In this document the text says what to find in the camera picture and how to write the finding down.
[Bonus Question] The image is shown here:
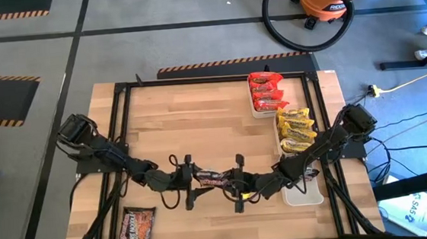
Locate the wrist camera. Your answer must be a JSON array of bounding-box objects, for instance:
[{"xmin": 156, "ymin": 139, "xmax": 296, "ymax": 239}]
[
  {"xmin": 144, "ymin": 167, "xmax": 175, "ymax": 193},
  {"xmin": 254, "ymin": 169, "xmax": 286, "ymax": 202}
]

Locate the red Saucy Noods noodle pack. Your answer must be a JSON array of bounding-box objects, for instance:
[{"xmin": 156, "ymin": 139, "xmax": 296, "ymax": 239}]
[
  {"xmin": 249, "ymin": 79, "xmax": 279, "ymax": 94},
  {"xmin": 247, "ymin": 70, "xmax": 285, "ymax": 87},
  {"xmin": 251, "ymin": 88, "xmax": 285, "ymax": 103},
  {"xmin": 253, "ymin": 97, "xmax": 291, "ymax": 113}
]

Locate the black floor beam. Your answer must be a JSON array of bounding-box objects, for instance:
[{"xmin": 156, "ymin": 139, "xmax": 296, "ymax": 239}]
[{"xmin": 369, "ymin": 166, "xmax": 427, "ymax": 202}]

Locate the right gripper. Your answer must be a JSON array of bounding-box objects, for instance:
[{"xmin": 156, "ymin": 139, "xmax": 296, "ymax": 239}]
[{"xmin": 219, "ymin": 152, "xmax": 262, "ymax": 215}]

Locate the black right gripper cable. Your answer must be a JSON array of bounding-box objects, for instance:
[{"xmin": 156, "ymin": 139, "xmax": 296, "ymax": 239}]
[{"xmin": 221, "ymin": 182, "xmax": 270, "ymax": 206}]

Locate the yellow extension cord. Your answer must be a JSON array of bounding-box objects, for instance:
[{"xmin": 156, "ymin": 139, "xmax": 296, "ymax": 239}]
[{"xmin": 365, "ymin": 63, "xmax": 427, "ymax": 99}]

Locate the black desk base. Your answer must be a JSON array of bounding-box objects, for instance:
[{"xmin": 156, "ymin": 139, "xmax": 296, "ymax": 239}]
[{"xmin": 378, "ymin": 37, "xmax": 427, "ymax": 72}]

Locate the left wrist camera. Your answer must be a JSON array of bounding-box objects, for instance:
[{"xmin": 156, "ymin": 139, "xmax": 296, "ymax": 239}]
[{"xmin": 144, "ymin": 167, "xmax": 175, "ymax": 193}]

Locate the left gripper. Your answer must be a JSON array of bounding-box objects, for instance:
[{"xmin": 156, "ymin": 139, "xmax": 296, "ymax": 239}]
[{"xmin": 170, "ymin": 151, "xmax": 218, "ymax": 212}]

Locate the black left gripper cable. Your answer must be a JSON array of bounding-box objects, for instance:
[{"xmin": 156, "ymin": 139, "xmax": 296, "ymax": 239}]
[{"xmin": 157, "ymin": 154, "xmax": 186, "ymax": 212}]

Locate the yellow Maruchan ramen pack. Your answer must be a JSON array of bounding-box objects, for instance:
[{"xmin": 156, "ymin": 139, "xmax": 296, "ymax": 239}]
[
  {"xmin": 279, "ymin": 136, "xmax": 312, "ymax": 156},
  {"xmin": 277, "ymin": 113, "xmax": 317, "ymax": 130},
  {"xmin": 279, "ymin": 120, "xmax": 319, "ymax": 145},
  {"xmin": 276, "ymin": 105, "xmax": 312, "ymax": 122}
]

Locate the black aluminium table frame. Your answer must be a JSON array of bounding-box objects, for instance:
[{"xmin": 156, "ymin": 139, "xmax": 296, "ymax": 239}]
[{"xmin": 52, "ymin": 55, "xmax": 386, "ymax": 239}]

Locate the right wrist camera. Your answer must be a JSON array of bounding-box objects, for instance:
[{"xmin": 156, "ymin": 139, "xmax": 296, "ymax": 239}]
[{"xmin": 254, "ymin": 169, "xmax": 286, "ymax": 202}]

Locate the white plastic bin with sticker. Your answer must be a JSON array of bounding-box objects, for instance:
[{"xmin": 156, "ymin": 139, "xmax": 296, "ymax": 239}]
[{"xmin": 246, "ymin": 70, "xmax": 291, "ymax": 120}]

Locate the white printed paper bag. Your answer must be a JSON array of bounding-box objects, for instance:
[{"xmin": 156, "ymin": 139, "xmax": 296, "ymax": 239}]
[{"xmin": 376, "ymin": 190, "xmax": 427, "ymax": 239}]

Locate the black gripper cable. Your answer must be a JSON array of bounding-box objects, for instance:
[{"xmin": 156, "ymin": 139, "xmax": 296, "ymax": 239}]
[
  {"xmin": 157, "ymin": 154, "xmax": 186, "ymax": 212},
  {"xmin": 221, "ymin": 182, "xmax": 270, "ymax": 206}
]

